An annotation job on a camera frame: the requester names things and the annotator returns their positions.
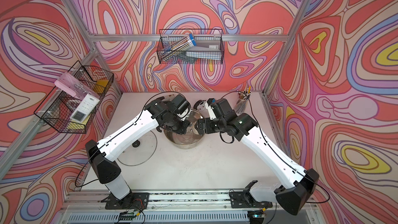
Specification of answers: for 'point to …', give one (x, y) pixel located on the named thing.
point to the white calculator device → (86, 106)
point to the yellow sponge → (100, 85)
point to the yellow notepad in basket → (78, 125)
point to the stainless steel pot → (190, 139)
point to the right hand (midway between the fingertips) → (205, 129)
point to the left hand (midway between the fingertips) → (188, 131)
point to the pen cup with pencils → (243, 96)
